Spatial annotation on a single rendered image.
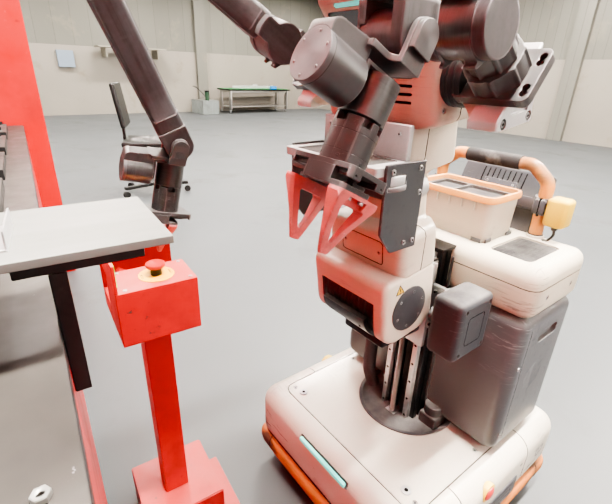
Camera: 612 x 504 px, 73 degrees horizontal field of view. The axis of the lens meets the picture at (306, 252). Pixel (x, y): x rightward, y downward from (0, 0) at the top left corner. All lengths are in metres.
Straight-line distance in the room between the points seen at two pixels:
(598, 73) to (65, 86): 11.91
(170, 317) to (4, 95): 1.97
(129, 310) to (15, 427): 0.44
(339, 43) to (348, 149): 0.10
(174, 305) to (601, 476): 1.47
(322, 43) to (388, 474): 0.98
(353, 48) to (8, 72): 2.35
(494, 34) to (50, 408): 0.63
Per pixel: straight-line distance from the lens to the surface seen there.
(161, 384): 1.09
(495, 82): 0.67
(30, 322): 0.63
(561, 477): 1.73
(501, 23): 0.60
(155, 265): 0.89
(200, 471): 1.37
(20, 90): 2.69
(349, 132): 0.47
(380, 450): 1.21
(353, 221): 0.47
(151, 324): 0.90
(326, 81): 0.43
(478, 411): 1.20
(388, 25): 0.50
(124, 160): 0.91
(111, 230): 0.53
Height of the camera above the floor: 1.18
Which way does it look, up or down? 24 degrees down
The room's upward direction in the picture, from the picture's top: 2 degrees clockwise
